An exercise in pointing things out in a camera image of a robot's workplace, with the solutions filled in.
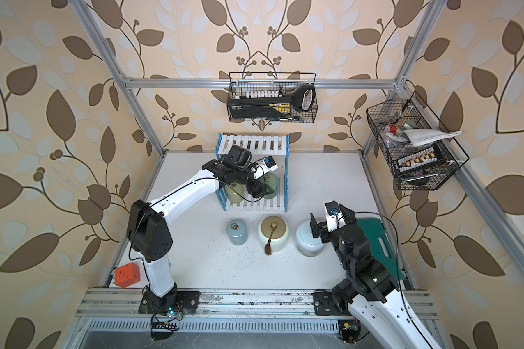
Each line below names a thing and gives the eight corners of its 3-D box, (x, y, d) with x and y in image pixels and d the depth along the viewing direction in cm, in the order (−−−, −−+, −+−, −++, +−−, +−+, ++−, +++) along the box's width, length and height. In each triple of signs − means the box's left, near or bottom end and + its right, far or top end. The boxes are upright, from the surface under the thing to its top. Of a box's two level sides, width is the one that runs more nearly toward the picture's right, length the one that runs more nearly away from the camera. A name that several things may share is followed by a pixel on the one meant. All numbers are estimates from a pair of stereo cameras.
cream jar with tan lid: (266, 257, 86) (265, 246, 78) (255, 233, 92) (254, 221, 84) (291, 245, 89) (293, 234, 81) (279, 223, 95) (280, 210, 87)
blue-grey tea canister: (229, 245, 90) (225, 235, 82) (231, 229, 94) (227, 219, 87) (247, 245, 90) (244, 235, 82) (248, 229, 94) (246, 219, 87)
